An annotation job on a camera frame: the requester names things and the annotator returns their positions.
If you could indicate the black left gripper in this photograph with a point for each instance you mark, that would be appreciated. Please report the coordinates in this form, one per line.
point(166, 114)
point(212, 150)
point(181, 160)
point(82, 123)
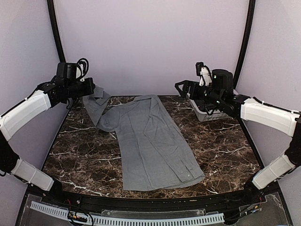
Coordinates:
point(90, 87)

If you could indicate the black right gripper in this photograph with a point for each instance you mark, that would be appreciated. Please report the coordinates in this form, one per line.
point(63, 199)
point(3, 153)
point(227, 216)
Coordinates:
point(188, 84)

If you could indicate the light grey plastic basket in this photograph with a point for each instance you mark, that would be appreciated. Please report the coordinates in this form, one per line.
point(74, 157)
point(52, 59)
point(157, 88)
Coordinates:
point(202, 116)

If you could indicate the grey long sleeve shirt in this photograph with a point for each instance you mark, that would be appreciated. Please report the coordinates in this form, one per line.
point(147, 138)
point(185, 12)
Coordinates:
point(154, 153)

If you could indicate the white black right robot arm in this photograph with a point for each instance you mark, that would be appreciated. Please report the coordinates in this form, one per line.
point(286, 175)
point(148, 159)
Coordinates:
point(220, 93)

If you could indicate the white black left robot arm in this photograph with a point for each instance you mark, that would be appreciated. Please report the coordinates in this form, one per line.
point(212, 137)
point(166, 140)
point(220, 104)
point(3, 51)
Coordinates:
point(66, 87)

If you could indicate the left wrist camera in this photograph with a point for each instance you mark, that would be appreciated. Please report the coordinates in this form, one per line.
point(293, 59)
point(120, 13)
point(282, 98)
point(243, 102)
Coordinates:
point(82, 69)

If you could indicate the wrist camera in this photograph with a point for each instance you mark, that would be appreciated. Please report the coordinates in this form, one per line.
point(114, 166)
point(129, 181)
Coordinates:
point(82, 69)
point(204, 73)

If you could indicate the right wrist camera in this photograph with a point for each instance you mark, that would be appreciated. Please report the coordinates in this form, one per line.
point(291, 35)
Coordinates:
point(204, 73)

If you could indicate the black right frame post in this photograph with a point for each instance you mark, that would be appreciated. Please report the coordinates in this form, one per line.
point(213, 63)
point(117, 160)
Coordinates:
point(245, 41)

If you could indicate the black frame post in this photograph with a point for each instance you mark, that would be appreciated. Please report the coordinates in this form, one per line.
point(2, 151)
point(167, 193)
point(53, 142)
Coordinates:
point(245, 41)
point(55, 31)

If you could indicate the black left frame post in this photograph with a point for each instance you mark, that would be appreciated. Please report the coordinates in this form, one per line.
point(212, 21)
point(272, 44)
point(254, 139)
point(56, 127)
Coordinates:
point(55, 31)

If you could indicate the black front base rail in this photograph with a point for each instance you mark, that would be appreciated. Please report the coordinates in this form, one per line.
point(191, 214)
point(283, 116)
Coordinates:
point(97, 204)

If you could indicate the white slotted cable duct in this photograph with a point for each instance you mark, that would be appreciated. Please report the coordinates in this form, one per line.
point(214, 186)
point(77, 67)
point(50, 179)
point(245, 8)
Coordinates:
point(122, 218)

